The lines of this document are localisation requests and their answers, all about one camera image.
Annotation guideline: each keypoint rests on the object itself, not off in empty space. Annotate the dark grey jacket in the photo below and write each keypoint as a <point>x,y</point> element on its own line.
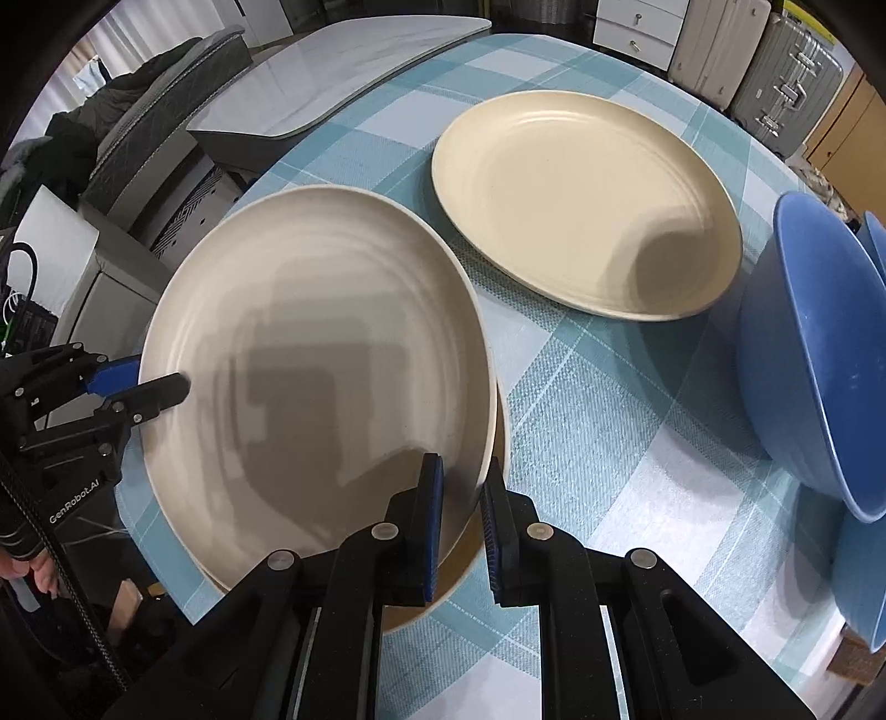
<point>69,145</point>

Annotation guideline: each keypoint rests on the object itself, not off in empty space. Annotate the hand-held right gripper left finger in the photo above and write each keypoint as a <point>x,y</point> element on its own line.
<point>435,526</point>

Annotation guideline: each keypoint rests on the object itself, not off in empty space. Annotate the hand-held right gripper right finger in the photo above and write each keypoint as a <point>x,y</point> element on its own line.
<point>493,540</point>

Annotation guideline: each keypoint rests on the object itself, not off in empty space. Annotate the beige suitcase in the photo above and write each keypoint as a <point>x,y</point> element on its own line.
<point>720,48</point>

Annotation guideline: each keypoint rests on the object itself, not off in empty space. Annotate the grey mattress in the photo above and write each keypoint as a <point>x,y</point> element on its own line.
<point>159,104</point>

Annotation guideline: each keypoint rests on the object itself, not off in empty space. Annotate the white box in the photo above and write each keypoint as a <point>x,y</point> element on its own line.
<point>55,235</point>

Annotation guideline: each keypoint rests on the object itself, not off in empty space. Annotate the silver suitcase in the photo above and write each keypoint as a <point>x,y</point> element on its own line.
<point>789,83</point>

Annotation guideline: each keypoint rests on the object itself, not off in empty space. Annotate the white drawer cabinet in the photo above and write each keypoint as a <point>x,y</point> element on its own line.
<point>637,31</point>

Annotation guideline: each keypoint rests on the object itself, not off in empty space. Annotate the light blue ribbed bowl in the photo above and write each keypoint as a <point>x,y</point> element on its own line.
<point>862,588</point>

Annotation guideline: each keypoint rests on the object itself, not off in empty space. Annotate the yellow wooden door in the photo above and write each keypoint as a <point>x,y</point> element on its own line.
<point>848,121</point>

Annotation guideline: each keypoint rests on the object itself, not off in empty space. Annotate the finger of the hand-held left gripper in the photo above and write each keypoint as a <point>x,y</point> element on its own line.
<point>156,396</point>
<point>114,374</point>

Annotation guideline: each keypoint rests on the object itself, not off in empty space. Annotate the cream plastic plate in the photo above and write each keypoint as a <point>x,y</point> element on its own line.
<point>554,194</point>
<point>311,311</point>
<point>408,618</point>

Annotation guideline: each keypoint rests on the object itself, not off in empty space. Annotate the zigzag patterned box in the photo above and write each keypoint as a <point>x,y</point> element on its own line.
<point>187,214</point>

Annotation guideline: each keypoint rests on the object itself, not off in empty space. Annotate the brown cardboard box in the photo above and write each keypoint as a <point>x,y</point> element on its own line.
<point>851,658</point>

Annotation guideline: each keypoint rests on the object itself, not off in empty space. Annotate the person's left hand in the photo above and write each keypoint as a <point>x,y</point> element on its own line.
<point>45,576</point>

